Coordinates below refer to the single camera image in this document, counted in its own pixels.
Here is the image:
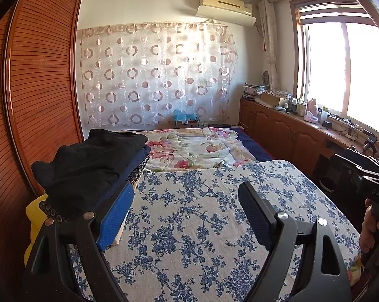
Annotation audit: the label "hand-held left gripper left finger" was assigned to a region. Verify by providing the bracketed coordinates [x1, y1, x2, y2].
[19, 182, 135, 302]

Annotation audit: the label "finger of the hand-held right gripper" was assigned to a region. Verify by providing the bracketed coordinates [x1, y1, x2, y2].
[331, 154, 379, 186]
[343, 149, 379, 178]

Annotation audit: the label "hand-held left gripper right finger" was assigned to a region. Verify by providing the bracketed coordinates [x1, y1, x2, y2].
[238, 181, 352, 302]

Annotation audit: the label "black printed t-shirt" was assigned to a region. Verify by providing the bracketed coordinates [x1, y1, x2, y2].
[32, 128, 149, 221]

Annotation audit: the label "person's right hand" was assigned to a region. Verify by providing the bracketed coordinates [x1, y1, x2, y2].
[359, 198, 379, 257]

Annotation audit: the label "black round bin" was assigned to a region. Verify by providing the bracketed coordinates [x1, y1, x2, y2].
[318, 176, 336, 193]

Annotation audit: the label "navy blue folded garment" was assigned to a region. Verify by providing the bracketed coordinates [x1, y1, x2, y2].
[92, 146, 151, 214]

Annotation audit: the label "dark circle-patterned folded garment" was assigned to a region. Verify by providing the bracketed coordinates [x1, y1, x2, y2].
[40, 160, 150, 224]

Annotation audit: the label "blue floral bed cover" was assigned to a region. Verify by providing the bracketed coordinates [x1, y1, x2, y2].
[68, 159, 363, 302]

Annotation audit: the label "dark blue bedsheet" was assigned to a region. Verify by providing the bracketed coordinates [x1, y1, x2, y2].
[232, 127, 273, 162]

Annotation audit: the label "wooden cabinet counter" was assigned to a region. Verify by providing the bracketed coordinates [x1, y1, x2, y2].
[240, 96, 379, 180]

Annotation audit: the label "yellow plush toy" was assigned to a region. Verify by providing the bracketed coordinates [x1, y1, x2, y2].
[24, 193, 50, 265]

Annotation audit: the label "cardboard box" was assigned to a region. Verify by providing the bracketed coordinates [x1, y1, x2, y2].
[260, 91, 292, 107]

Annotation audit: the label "wooden framed window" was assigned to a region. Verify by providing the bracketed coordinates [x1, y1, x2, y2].
[290, 0, 379, 136]

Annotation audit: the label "dark low stand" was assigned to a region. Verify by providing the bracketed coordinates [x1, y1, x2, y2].
[174, 120, 200, 129]

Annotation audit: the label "blue plastic bag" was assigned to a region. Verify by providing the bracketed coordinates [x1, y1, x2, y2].
[173, 109, 199, 123]

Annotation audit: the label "stack of papers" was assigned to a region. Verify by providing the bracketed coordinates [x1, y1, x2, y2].
[242, 83, 267, 99]

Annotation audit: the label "white window curtain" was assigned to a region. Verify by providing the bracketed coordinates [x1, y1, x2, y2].
[258, 0, 283, 90]

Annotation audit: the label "sheer circle-patterned curtain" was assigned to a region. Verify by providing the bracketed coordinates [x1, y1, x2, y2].
[77, 21, 238, 126]

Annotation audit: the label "black cables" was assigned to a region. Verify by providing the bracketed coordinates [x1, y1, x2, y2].
[340, 120, 364, 139]

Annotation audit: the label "wall air conditioner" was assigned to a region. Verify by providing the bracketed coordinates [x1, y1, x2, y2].
[196, 5, 257, 26]

